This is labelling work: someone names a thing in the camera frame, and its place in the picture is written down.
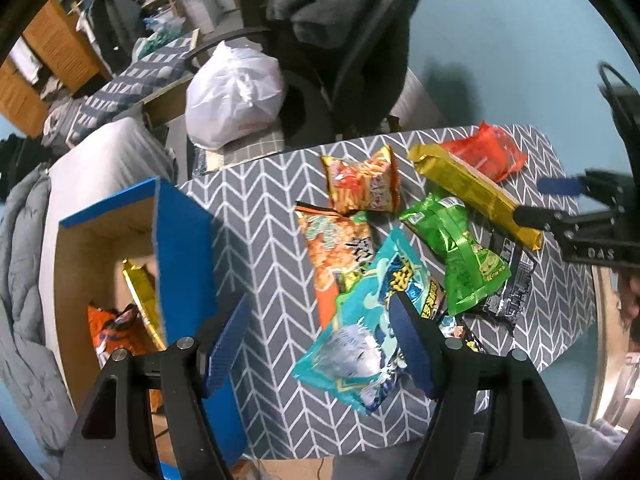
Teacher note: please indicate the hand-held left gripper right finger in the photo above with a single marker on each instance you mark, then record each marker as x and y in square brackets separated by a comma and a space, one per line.
[407, 345]

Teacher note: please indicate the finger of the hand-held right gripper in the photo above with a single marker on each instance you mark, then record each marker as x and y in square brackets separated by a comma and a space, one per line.
[537, 217]
[560, 185]

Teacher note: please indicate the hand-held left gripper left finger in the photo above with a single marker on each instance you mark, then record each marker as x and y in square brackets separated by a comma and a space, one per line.
[227, 345]

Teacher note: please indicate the large teal snack packet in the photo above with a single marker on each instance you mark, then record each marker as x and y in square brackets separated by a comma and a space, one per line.
[360, 330]

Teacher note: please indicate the dark cartoon snack packet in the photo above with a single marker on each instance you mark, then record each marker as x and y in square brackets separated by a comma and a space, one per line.
[457, 331]

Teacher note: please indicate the black snack packet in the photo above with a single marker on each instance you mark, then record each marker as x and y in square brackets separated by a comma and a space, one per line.
[515, 285]

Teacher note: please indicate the long gold snack packet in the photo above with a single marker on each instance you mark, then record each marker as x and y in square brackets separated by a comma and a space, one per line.
[470, 187]

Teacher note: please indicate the green snack packet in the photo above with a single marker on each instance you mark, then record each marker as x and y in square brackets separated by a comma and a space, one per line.
[450, 240]

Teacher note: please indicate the blue cardboard box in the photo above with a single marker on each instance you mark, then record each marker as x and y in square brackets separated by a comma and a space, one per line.
[185, 240]

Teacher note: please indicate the orange wave-print snack packet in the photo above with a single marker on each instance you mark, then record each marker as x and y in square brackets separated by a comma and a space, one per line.
[330, 250]

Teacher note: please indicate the red-orange snack packet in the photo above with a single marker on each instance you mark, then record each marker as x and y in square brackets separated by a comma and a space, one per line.
[492, 152]

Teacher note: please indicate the wooden furniture edge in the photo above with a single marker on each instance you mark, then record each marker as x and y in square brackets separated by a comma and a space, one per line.
[602, 335]

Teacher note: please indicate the red yellow fries snack packet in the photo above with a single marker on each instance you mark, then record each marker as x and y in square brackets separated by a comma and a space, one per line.
[362, 185]

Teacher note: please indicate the grid-pattern cushion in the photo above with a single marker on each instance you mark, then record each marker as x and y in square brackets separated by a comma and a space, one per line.
[250, 152]

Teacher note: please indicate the grey comforter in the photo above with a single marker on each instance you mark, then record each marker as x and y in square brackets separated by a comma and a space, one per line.
[25, 260]

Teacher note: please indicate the black office chair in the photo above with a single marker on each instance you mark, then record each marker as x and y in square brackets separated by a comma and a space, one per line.
[307, 110]

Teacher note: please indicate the white plastic bag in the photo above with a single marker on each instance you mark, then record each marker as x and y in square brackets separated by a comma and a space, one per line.
[230, 95]

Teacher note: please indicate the checked quilted bench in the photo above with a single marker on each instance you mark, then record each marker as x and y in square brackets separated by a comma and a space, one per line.
[135, 80]

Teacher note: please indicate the black clothes pile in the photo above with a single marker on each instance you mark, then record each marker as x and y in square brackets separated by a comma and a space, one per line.
[15, 155]

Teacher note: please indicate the grey fleece jacket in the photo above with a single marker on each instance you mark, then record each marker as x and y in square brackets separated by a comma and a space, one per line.
[340, 0]

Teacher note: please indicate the teal plastic bag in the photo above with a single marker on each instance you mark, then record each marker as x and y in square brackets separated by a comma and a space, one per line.
[160, 35]

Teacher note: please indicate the dark hanging clothes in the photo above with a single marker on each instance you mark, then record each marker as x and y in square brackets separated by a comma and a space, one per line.
[117, 25]

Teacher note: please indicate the wooden cabinet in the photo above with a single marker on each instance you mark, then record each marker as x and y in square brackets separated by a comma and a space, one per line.
[55, 45]

